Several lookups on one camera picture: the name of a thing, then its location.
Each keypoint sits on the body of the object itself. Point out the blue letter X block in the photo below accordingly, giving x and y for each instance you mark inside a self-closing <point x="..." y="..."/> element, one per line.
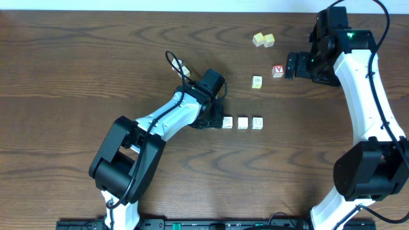
<point x="227" y="122"/>

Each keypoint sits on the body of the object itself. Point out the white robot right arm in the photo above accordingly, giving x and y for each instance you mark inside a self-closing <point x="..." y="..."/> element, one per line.
<point x="377" y="164"/>

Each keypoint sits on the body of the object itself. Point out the yellow letter block right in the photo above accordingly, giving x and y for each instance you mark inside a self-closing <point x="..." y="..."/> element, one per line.
<point x="269" y="40"/>

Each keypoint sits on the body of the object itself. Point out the red letter V block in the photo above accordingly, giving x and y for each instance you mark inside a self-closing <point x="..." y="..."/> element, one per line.
<point x="277" y="71"/>

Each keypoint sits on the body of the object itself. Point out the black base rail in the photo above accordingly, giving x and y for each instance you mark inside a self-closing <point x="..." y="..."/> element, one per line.
<point x="160" y="224"/>

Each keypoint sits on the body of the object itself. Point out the yellow picture block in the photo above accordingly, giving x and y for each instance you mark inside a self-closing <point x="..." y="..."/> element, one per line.
<point x="257" y="82"/>

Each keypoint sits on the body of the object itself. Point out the yellow letter block left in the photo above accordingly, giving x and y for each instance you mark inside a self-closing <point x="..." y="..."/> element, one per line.
<point x="258" y="39"/>

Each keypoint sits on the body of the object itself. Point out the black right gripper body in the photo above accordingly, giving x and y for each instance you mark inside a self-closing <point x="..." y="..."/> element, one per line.
<point x="313" y="68"/>

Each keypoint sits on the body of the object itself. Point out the blue edged picture block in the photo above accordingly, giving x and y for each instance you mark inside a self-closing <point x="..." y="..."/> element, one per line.
<point x="257" y="123"/>

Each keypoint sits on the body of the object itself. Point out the yellow letter block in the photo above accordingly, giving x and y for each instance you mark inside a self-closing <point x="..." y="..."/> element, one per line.
<point x="269" y="40"/>
<point x="258" y="39"/>

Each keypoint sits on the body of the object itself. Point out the red edged wooden block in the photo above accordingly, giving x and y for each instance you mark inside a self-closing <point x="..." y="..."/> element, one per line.
<point x="243" y="122"/>

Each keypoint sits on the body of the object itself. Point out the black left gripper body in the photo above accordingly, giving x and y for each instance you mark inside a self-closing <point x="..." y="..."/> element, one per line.
<point x="216" y="115"/>

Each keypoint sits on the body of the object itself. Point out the umbrella picture block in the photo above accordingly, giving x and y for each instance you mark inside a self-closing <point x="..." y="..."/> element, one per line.
<point x="186" y="71"/>

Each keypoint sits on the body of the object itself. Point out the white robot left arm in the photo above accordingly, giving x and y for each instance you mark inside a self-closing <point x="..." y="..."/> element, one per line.
<point x="126" y="161"/>

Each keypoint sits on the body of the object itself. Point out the red number three block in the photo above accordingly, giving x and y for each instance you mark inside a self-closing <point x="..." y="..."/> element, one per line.
<point x="176" y="63"/>

